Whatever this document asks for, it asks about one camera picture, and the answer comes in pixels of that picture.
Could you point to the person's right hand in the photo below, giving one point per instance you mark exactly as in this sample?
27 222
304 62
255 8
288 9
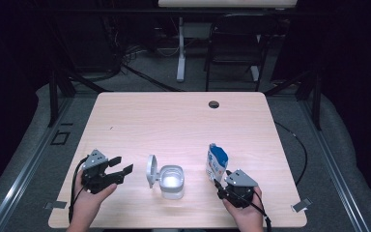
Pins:
248 214

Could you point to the aluminium floor rail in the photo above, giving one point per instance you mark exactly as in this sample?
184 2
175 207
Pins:
341 180
17 183

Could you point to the grey tape strip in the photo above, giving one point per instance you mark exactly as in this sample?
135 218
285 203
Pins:
55 205
301 205

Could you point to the white desk with white legs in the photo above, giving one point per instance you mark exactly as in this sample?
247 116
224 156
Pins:
181 64

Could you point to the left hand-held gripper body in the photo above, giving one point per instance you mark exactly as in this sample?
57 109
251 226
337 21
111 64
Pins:
95 175

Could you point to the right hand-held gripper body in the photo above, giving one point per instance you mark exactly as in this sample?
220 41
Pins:
240 187

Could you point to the clear container with grey lid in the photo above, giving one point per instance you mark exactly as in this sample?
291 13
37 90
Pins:
171 182

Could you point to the black metal stand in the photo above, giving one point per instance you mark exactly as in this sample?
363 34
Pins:
53 100
316 103

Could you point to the white and blue packet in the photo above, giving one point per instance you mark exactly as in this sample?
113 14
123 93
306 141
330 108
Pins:
216 164

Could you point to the black folding chair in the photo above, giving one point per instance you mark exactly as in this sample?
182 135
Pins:
238 38

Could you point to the person's left hand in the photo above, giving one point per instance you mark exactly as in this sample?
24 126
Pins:
88 204

